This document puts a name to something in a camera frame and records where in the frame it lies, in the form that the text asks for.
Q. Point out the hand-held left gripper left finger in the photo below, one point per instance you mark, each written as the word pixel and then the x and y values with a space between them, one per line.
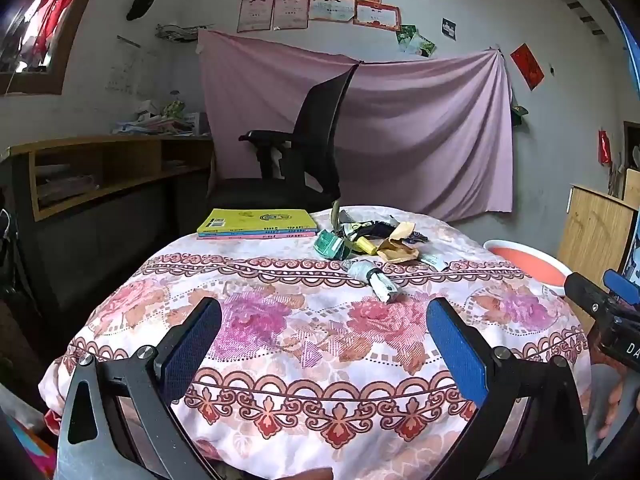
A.
pixel 195 345

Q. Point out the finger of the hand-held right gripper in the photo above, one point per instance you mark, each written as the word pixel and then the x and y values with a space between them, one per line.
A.
pixel 620 282
pixel 582 290

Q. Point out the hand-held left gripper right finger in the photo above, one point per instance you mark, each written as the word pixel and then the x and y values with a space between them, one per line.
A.
pixel 457 350

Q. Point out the red basin with white rim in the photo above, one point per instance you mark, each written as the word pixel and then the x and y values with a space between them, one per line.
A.
pixel 530 262

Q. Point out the white wrapper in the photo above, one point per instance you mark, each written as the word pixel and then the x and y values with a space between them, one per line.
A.
pixel 432 261

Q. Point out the silver wrapper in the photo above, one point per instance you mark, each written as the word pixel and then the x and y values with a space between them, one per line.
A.
pixel 382 285

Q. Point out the brown paper bag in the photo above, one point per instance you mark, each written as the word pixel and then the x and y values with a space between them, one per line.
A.
pixel 395 251

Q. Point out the black snack wrapper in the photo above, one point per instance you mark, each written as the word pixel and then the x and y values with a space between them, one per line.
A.
pixel 372 230

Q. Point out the green patterned packet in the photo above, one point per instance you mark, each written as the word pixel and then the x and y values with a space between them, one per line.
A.
pixel 327 246

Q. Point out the person's right hand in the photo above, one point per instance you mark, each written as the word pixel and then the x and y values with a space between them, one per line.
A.
pixel 612 405

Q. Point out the light wooden cabinet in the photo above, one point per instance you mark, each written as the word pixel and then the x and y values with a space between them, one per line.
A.
pixel 595 235

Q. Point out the thin pink book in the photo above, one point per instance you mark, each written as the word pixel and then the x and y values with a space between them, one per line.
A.
pixel 250 237

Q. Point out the floral pink tablecloth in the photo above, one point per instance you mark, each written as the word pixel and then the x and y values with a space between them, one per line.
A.
pixel 310 410

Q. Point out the red hanging packet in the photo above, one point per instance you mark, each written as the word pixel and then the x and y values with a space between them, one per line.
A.
pixel 604 146

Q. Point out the green hat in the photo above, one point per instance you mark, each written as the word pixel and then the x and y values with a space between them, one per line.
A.
pixel 517 114

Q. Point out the wooden shelf desk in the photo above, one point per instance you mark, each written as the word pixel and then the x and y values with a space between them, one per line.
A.
pixel 100 170

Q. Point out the black office chair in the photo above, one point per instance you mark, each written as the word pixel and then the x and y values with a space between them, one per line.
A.
pixel 300 160

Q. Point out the pink hanging cloth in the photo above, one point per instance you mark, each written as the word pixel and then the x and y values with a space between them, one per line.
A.
pixel 400 135

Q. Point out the pile of papers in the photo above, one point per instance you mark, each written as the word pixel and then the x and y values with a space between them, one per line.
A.
pixel 155 121

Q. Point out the blue dotted printed curtain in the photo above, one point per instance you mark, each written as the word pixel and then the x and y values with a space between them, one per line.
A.
pixel 632 50

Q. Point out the black hat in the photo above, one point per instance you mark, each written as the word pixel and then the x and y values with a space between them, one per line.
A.
pixel 139 5

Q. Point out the wooden framed window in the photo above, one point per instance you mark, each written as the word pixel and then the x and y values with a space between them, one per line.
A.
pixel 30 25

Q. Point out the dark wooden door frame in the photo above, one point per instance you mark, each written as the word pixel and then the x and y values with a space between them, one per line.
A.
pixel 631 145

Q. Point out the red paper wall sign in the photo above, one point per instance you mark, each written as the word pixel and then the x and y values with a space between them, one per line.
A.
pixel 527 65

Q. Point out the small dark wall poster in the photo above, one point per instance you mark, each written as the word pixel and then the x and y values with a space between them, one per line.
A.
pixel 448 28

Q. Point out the green wall photos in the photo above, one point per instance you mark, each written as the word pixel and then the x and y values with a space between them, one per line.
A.
pixel 415 40

